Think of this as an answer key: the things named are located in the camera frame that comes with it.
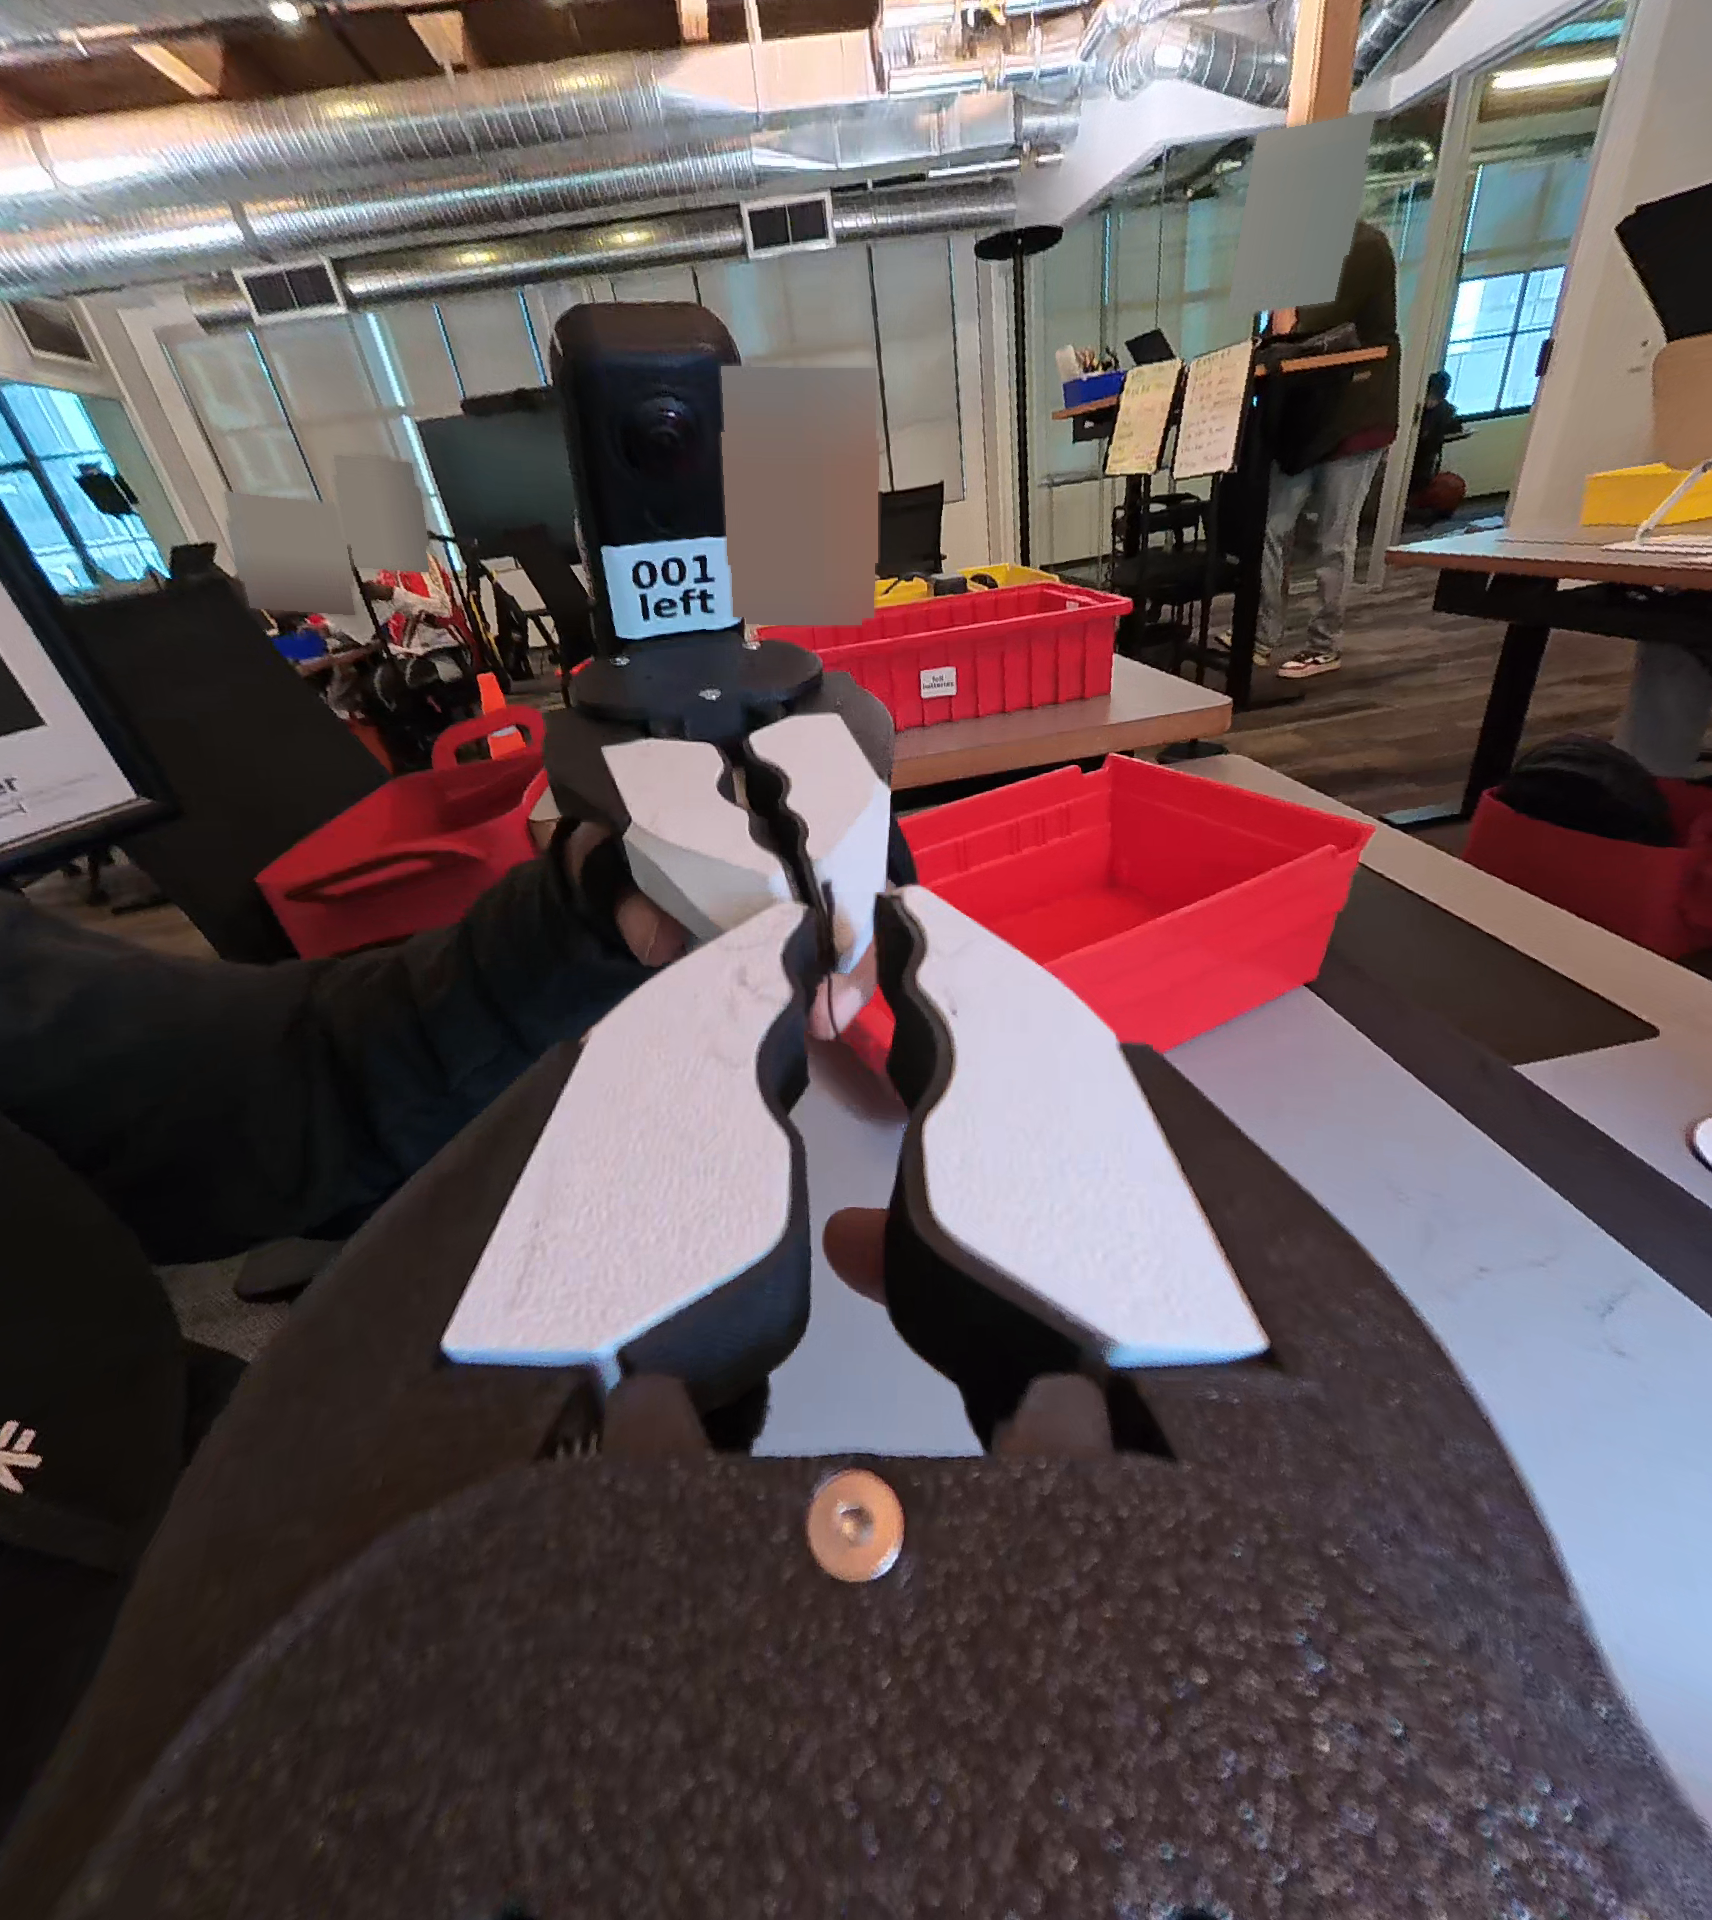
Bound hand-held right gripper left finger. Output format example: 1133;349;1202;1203
439;900;815;1450

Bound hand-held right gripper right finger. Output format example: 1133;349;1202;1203
874;883;1273;1450

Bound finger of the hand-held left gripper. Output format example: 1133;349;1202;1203
750;716;895;977
600;734;805;947

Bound red storage bin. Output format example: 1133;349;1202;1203
757;584;1135;734
855;753;1376;1073

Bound person's left forearm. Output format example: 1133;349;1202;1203
0;846;648;1262

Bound yellow object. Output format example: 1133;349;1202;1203
1580;462;1712;529

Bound person's left hand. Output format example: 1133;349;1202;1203
612;883;879;1039

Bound black display screen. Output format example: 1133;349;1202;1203
411;391;579;550

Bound yellow storage bin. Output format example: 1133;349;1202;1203
874;561;1060;605

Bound red plastic tote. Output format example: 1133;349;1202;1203
256;703;558;962

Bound grey side table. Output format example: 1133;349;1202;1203
886;652;1233;790

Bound black floor lamp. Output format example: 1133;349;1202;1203
976;223;1065;570

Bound large black board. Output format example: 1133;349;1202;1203
67;575;393;962

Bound paper sheet board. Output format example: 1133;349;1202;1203
1101;355;1185;480
1169;342;1255;482

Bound red floor basket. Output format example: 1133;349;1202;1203
1462;734;1712;962

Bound silver ventilation duct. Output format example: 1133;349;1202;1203
0;29;1308;301

